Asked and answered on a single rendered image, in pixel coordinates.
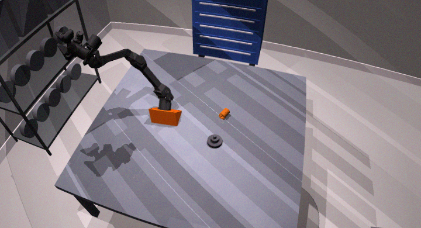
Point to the orange knob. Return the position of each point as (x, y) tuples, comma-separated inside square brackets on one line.
[(224, 113)]

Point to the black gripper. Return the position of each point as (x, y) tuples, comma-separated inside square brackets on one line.
[(72, 48)]

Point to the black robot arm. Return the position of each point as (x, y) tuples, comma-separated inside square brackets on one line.
[(137, 61)]

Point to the dark round pedestal with short shaft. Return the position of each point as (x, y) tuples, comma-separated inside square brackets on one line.
[(214, 141)]

